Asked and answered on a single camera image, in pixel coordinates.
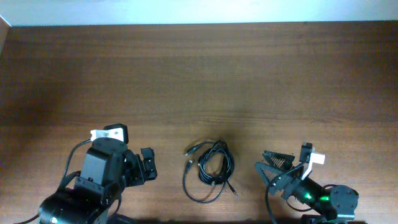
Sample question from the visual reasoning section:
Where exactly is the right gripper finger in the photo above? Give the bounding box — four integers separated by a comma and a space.
254, 162, 282, 186
262, 151, 295, 170

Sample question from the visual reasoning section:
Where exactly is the long black usb cable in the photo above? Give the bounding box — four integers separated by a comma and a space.
182, 141, 226, 205

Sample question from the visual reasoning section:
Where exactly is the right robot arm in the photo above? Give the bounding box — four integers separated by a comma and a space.
254, 142, 359, 223

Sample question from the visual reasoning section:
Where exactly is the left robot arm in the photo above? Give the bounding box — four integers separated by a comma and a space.
38, 138, 157, 224

